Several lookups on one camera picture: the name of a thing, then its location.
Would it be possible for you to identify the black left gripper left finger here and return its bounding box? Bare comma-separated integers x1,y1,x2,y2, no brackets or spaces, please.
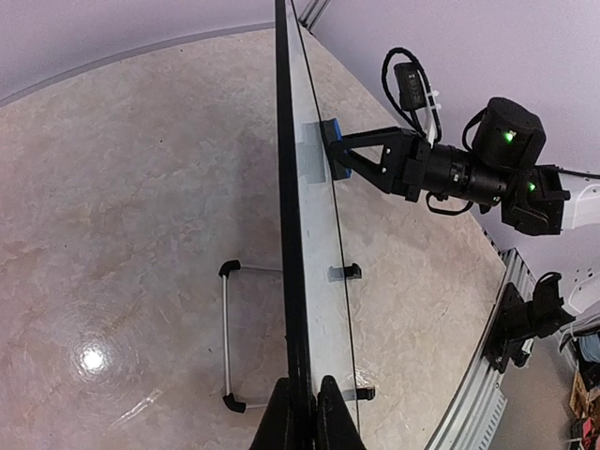
250,378,295,450

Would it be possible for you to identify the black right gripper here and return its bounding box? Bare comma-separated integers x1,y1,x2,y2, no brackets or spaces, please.
333,127,431,203

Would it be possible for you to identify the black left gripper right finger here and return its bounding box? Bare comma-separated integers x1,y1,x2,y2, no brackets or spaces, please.
315,375,364,450

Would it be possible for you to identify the blue whiteboard eraser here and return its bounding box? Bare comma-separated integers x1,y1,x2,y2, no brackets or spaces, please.
321,118,352,181

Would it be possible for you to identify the white whiteboard black frame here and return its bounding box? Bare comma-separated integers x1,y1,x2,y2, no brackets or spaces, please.
275,1,359,421

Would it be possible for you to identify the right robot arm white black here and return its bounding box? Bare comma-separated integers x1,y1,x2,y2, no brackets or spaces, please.
322,97,599,236

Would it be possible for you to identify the metal whiteboard stand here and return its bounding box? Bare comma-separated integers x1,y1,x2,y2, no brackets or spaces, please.
217,259,378,413

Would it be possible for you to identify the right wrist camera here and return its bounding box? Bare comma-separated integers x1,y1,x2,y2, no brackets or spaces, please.
381,47,443,145

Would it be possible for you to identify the right aluminium frame post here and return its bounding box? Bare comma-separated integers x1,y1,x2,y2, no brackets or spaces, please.
299,0,331,31

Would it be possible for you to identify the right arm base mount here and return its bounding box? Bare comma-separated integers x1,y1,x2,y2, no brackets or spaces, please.
483,272,576,374

